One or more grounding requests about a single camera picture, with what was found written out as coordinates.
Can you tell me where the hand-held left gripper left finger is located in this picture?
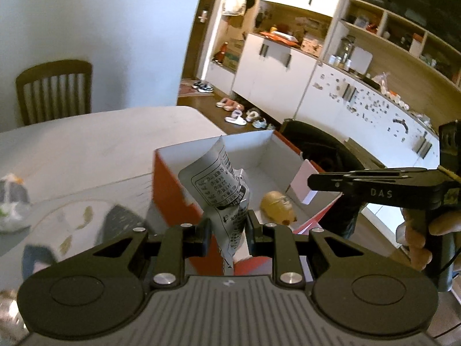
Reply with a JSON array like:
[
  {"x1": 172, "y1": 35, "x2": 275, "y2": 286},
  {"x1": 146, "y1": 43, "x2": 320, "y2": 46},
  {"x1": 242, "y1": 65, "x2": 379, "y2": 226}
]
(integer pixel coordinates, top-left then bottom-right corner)
[{"x1": 92, "y1": 218, "x2": 213, "y2": 289}]

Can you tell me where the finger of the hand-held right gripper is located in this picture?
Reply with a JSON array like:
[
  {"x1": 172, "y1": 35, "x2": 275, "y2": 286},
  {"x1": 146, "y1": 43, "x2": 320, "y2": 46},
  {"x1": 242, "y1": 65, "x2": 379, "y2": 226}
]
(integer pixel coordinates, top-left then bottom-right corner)
[{"x1": 308, "y1": 168, "x2": 438, "y2": 196}]

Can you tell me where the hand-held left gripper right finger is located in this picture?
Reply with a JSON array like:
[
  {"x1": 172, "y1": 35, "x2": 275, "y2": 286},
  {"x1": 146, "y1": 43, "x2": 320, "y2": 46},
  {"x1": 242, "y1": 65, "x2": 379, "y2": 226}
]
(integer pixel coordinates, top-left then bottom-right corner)
[{"x1": 247, "y1": 211, "x2": 362, "y2": 287}]

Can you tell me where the silver printed wrapper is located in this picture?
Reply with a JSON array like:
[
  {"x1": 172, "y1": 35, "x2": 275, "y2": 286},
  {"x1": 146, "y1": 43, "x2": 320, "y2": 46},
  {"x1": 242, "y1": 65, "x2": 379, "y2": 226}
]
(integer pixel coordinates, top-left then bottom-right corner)
[{"x1": 178, "y1": 137, "x2": 253, "y2": 276}]

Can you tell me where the red cardboard box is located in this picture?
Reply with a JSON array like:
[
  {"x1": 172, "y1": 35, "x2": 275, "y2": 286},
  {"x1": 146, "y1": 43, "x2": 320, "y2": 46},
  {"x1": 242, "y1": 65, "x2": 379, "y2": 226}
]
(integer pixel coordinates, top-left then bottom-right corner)
[{"x1": 153, "y1": 130, "x2": 343, "y2": 286}]

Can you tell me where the white plastic bag green print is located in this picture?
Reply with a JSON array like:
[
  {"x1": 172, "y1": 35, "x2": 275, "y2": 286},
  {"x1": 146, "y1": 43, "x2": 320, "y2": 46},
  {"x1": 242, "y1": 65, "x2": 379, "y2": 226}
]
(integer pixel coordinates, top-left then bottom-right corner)
[{"x1": 0, "y1": 173, "x2": 32, "y2": 234}]

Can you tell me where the gold foil wrapper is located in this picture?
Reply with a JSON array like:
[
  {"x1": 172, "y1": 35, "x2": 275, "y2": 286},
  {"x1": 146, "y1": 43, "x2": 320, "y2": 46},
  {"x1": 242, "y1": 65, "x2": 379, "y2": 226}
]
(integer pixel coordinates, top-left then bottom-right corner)
[{"x1": 0, "y1": 288, "x2": 29, "y2": 345}]

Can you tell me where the white marble desktop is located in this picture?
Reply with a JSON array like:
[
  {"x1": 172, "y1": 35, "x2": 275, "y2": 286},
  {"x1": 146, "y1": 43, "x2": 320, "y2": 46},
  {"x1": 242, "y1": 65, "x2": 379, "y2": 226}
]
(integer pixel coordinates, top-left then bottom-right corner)
[{"x1": 0, "y1": 106, "x2": 231, "y2": 296}]

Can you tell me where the person's right hand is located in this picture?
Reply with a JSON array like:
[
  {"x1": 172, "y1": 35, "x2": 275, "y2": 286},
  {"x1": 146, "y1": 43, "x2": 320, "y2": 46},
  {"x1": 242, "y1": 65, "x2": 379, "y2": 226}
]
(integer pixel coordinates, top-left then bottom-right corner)
[{"x1": 395, "y1": 213, "x2": 461, "y2": 272}]

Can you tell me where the black chair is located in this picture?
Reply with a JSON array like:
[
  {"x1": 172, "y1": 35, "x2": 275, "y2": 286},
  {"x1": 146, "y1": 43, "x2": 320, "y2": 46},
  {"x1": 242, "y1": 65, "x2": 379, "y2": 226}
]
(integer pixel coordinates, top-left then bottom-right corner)
[{"x1": 280, "y1": 118, "x2": 369, "y2": 240}]

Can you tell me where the yellow round snack in box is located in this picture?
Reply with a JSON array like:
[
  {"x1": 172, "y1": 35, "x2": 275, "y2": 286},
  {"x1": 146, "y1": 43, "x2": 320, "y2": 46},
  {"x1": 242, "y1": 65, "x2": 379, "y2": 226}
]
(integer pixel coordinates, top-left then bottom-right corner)
[{"x1": 261, "y1": 191, "x2": 298, "y2": 227}]

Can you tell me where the white cabinet with stickers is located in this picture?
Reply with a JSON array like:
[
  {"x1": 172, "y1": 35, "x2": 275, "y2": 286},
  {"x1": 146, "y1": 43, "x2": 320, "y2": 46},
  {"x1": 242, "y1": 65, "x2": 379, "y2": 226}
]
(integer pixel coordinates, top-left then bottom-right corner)
[{"x1": 294, "y1": 61, "x2": 445, "y2": 175}]

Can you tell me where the pair of light children's shoes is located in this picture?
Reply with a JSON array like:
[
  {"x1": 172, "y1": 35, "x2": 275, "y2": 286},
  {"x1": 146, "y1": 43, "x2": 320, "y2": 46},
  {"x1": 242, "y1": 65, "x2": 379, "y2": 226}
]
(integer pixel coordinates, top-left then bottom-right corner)
[{"x1": 246, "y1": 110, "x2": 277, "y2": 131}]

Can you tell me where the pair of white slippers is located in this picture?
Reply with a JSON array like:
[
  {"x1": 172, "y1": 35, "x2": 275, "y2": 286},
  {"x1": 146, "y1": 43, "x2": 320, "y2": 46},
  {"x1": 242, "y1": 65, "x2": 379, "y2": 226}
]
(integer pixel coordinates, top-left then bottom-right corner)
[{"x1": 225, "y1": 110, "x2": 248, "y2": 126}]

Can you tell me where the white board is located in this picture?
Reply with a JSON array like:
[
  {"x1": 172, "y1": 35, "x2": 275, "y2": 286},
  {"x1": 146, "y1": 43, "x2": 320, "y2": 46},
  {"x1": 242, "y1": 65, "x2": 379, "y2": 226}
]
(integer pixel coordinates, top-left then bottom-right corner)
[{"x1": 350, "y1": 48, "x2": 373, "y2": 77}]

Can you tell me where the white two-door cabinet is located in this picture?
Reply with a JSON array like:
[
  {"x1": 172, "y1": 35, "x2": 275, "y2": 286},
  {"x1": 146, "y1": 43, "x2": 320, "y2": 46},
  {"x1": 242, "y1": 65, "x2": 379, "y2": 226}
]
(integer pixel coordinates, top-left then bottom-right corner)
[{"x1": 231, "y1": 33, "x2": 320, "y2": 122}]

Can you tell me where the wooden shelving unit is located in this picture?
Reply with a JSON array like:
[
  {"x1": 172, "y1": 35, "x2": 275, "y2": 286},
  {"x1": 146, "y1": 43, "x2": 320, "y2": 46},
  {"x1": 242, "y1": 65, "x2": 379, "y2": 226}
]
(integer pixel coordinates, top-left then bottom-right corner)
[{"x1": 337, "y1": 0, "x2": 461, "y2": 130}]

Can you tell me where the pair of pink slippers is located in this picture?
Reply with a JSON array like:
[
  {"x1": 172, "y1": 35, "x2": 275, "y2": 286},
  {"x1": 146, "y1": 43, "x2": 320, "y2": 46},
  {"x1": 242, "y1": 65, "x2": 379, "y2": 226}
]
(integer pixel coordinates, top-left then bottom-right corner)
[{"x1": 216, "y1": 97, "x2": 245, "y2": 112}]

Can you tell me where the glass blender jar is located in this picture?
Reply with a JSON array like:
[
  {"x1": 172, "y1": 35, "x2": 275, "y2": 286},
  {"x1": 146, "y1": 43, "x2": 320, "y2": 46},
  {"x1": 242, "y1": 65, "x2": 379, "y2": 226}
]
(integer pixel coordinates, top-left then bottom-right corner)
[{"x1": 338, "y1": 35, "x2": 356, "y2": 70}]

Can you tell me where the orange and white box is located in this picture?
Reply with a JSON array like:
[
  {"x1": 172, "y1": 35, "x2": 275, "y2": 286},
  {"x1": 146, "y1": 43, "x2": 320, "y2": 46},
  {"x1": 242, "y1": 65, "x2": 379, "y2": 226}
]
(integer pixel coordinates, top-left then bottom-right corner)
[{"x1": 409, "y1": 33, "x2": 424, "y2": 57}]

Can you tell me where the floor mat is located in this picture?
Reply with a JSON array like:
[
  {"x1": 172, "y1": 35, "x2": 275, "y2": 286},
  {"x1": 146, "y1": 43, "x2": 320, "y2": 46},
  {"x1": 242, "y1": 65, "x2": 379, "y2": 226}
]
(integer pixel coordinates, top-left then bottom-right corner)
[{"x1": 178, "y1": 78, "x2": 216, "y2": 98}]

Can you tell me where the orange tray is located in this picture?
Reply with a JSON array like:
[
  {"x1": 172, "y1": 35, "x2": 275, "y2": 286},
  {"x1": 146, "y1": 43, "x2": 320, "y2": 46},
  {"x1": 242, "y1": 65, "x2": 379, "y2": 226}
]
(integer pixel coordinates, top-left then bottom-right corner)
[{"x1": 259, "y1": 30, "x2": 300, "y2": 47}]

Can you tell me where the red bottle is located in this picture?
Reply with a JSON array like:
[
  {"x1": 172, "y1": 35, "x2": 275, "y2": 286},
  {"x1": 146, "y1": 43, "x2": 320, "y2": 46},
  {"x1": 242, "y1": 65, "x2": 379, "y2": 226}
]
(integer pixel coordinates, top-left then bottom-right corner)
[{"x1": 213, "y1": 41, "x2": 230, "y2": 64}]

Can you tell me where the hanging tote bag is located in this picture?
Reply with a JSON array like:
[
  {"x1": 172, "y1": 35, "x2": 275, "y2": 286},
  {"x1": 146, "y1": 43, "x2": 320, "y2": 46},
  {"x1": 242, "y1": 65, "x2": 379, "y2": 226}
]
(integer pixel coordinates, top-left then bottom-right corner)
[{"x1": 221, "y1": 0, "x2": 247, "y2": 17}]

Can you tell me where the wooden slatted chair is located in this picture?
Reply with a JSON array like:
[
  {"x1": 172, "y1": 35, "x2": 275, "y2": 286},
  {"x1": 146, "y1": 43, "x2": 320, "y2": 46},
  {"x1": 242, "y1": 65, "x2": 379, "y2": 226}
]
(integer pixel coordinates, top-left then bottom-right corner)
[{"x1": 15, "y1": 60, "x2": 93, "y2": 127}]

